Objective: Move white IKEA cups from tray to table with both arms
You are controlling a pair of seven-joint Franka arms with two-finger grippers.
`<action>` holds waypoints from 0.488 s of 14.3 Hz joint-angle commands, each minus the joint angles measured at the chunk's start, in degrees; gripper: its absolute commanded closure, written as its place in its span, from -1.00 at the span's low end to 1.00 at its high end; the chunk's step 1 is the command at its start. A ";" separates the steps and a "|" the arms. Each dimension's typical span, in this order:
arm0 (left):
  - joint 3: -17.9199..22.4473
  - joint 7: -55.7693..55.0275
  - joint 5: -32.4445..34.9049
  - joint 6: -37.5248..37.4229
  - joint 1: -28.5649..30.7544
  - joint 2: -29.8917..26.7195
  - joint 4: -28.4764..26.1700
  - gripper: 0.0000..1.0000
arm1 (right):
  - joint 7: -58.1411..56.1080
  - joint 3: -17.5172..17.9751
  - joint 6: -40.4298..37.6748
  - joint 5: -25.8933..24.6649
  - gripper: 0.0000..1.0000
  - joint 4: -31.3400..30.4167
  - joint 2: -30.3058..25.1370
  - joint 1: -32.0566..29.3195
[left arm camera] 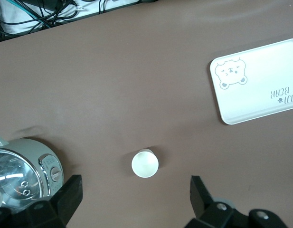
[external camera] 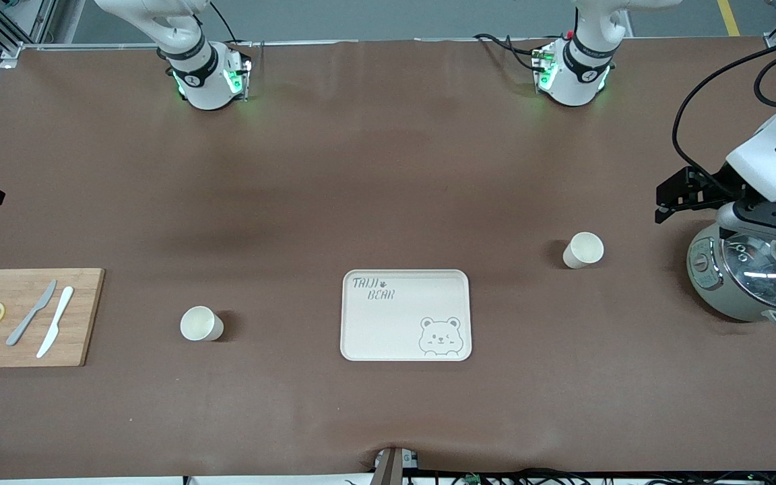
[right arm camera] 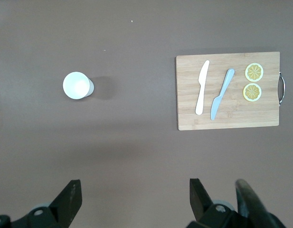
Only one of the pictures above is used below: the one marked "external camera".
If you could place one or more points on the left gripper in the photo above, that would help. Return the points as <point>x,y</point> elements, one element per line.
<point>706,188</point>

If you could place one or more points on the white plastic cup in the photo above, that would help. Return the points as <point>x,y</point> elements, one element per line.
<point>587,248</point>
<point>198,323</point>

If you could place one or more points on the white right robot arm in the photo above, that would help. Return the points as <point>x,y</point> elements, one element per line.
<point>203,74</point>

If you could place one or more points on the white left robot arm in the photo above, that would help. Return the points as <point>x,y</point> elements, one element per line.
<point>580,67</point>

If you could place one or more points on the grey cooking pot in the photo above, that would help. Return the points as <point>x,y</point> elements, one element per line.
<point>704,283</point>

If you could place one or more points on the glass pot lid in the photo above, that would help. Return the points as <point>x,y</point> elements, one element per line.
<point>758,276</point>

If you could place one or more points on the grey plastic knife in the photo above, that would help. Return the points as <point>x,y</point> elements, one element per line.
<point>31,314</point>

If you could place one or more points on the white plastic knife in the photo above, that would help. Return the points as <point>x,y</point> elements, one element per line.
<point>58,316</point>

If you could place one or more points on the wooden cutting board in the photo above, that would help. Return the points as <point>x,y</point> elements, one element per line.
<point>85,323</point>

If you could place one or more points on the beige bear print tray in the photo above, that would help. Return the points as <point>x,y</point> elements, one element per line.
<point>395,323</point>

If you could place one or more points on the brown table cover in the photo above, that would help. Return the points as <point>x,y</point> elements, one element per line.
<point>361,168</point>

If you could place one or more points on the metal table edge bracket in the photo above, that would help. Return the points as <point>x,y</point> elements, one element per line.
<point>388,468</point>

